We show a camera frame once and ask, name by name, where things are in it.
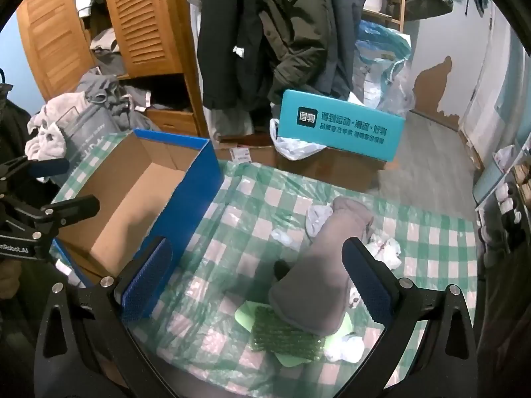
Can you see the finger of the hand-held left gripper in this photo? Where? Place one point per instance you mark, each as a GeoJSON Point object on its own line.
{"type": "Point", "coordinates": [49, 166]}
{"type": "Point", "coordinates": [70, 209]}

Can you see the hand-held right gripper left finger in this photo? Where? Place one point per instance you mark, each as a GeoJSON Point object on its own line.
{"type": "Point", "coordinates": [147, 282]}

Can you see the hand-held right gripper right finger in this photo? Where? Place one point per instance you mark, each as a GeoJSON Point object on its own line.
{"type": "Point", "coordinates": [369, 286]}

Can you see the blue cardboard box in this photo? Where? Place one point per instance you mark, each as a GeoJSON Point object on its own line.
{"type": "Point", "coordinates": [124, 199]}

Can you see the gray fleece pouch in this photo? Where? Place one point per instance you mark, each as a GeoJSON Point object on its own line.
{"type": "Point", "coordinates": [315, 265]}

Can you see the white towel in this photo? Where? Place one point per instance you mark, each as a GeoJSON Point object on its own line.
{"type": "Point", "coordinates": [49, 132]}

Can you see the gray printed tote bag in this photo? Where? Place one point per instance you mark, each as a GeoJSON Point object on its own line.
{"type": "Point", "coordinates": [89, 132]}

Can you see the white gray sock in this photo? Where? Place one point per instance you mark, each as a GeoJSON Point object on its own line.
{"type": "Point", "coordinates": [317, 215]}

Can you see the gray hoodie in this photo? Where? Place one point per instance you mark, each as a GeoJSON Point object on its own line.
{"type": "Point", "coordinates": [120, 107]}

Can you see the small white sock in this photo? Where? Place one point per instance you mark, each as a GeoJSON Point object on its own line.
{"type": "Point", "coordinates": [286, 238]}

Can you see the green bubble wrap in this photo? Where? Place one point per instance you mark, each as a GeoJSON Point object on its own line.
{"type": "Point", "coordinates": [282, 331]}

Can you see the light green pad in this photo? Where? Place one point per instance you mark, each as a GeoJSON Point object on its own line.
{"type": "Point", "coordinates": [244, 315]}

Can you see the gray clothes in wardrobe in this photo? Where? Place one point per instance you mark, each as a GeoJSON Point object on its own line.
{"type": "Point", "coordinates": [106, 49]}

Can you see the green checkered tablecloth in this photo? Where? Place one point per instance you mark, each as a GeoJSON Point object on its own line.
{"type": "Point", "coordinates": [257, 199]}

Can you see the light blue bin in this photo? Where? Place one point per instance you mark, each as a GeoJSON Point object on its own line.
{"type": "Point", "coordinates": [487, 184]}

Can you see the teal printed box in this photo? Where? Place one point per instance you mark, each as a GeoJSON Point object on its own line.
{"type": "Point", "coordinates": [340, 124]}

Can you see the shoe rack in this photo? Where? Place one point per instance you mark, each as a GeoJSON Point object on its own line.
{"type": "Point", "coordinates": [510, 199]}

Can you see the wooden louvered wardrobe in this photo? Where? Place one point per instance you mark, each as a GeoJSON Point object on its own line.
{"type": "Point", "coordinates": [141, 20]}

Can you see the black hanging coat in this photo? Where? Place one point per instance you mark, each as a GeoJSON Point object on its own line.
{"type": "Point", "coordinates": [228, 29]}

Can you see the blue white plastic bag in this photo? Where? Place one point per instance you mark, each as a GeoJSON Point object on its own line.
{"type": "Point", "coordinates": [381, 49]}

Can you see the olive hanging jacket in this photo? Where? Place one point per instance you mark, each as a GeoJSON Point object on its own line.
{"type": "Point", "coordinates": [298, 29]}

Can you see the navy hanging jacket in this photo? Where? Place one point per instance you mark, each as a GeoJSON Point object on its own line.
{"type": "Point", "coordinates": [344, 16]}

